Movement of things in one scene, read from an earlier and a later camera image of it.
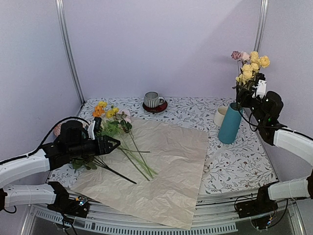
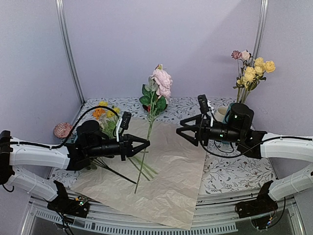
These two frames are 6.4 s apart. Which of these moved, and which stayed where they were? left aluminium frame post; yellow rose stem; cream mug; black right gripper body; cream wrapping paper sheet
Moved: black right gripper body; yellow rose stem
Stayed: cream mug; left aluminium frame post; cream wrapping paper sheet
